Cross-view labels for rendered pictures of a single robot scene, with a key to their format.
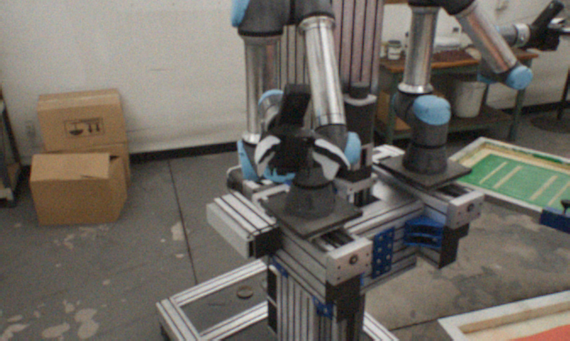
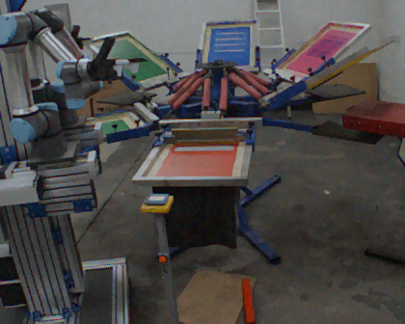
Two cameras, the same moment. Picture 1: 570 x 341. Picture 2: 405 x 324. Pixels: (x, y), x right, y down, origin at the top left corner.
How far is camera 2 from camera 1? 1.35 m
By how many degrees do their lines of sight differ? 57
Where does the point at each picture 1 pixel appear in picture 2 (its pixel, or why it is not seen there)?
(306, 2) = (38, 22)
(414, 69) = (40, 70)
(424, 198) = (79, 137)
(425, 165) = (70, 119)
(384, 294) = not seen: hidden behind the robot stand
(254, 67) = (20, 65)
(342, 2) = not seen: hidden behind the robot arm
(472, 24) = (65, 36)
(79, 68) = not seen: outside the picture
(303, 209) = (58, 148)
